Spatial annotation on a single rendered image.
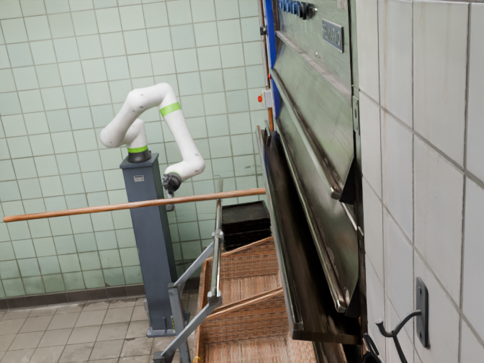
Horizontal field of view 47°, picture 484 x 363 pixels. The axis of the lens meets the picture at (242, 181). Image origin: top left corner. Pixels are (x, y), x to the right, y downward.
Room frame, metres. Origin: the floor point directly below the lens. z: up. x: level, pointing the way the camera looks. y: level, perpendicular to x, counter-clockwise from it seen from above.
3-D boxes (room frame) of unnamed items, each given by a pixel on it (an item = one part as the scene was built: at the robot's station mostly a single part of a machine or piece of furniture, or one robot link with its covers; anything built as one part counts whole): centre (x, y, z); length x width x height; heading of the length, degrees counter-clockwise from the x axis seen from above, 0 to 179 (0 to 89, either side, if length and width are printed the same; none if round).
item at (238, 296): (2.46, 0.02, 0.72); 0.56 x 0.49 x 0.28; 179
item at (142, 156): (3.32, 0.61, 1.23); 0.26 x 0.15 x 0.06; 176
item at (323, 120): (1.89, -0.24, 1.80); 1.79 x 0.11 x 0.19; 179
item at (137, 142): (3.25, 0.62, 1.36); 0.16 x 0.13 x 0.19; 135
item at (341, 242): (1.89, -0.24, 1.54); 1.79 x 0.11 x 0.19; 179
